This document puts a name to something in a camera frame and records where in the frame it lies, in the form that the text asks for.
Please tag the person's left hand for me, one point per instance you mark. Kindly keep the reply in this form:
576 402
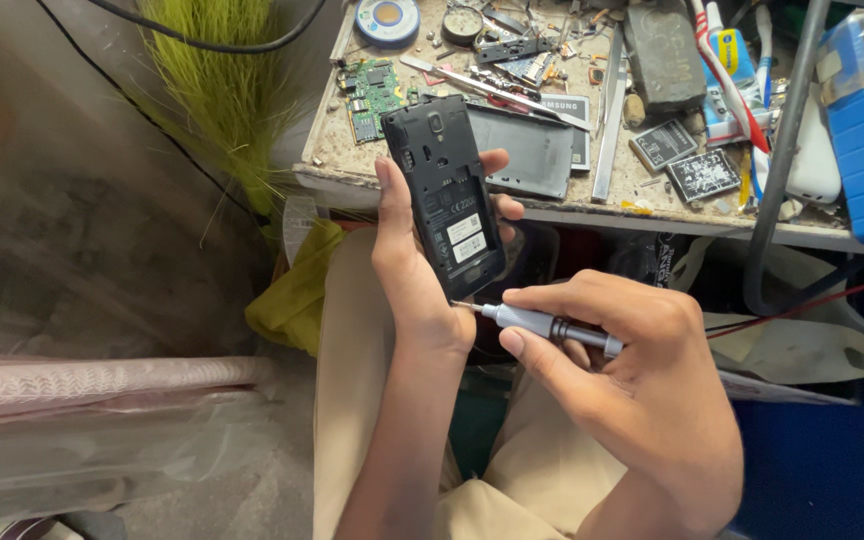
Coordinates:
417 300

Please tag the person's right hand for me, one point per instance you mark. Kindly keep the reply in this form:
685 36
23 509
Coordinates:
649 375

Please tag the grey precision screwdriver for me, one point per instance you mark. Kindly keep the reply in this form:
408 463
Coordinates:
529 321

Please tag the black phone without back cover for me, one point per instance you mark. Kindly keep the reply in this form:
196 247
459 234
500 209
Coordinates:
443 187

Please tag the person's beige trousers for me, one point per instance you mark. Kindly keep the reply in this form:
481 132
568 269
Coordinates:
349 375

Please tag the black plastic bag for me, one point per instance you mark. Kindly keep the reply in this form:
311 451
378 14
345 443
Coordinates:
638 259

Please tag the yellow cloth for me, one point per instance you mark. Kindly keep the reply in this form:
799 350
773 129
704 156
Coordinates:
297 292

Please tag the white barcode label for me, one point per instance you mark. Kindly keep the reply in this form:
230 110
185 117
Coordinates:
298 225

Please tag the beige cloth bag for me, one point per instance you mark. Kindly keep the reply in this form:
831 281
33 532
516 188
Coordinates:
792 337

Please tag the grey phone back cover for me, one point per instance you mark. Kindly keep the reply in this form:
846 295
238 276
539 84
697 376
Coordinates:
522 154

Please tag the black battery with white print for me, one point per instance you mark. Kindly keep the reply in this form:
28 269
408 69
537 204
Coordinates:
702 176

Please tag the green circuit board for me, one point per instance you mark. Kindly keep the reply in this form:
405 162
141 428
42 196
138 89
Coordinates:
372 94

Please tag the pink plastic pick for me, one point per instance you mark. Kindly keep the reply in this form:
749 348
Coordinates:
436 76

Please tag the grey labelled phone battery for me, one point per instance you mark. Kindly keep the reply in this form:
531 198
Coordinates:
580 146

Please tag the long metal tweezers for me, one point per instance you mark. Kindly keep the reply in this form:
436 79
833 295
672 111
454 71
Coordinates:
477 82

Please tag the small dark phone battery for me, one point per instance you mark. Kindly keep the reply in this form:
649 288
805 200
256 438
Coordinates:
663 146

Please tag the flat metal strip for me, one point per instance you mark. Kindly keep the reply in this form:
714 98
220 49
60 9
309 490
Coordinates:
606 150

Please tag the small blue circuit board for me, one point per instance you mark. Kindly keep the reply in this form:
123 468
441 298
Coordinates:
533 71

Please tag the small beige stone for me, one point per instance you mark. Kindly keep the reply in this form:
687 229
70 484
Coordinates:
633 111

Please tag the white power bank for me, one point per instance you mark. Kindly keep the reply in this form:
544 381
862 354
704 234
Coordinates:
814 165

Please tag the round black magnifier lens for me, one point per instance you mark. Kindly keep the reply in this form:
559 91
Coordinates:
462 26

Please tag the blue white solder spool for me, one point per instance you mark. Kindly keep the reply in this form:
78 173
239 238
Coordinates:
367 22

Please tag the green grass broom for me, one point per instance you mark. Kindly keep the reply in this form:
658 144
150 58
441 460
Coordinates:
214 90

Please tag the red white toothbrush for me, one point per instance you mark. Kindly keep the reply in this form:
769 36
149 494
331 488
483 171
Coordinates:
724 79

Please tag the grey stone block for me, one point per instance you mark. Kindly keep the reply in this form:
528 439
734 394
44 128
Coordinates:
664 67

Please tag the pink fabric roll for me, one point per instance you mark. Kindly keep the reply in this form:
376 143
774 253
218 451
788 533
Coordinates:
102 382

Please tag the blue tube with yellow label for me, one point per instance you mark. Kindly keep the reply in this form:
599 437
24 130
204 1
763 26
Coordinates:
733 56

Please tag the clear plastic sheet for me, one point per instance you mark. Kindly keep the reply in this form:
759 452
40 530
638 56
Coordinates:
102 465

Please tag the white blue toothbrush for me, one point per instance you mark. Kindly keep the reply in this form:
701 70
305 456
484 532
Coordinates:
763 37

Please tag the black phone frame piece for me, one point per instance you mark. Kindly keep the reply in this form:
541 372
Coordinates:
511 50

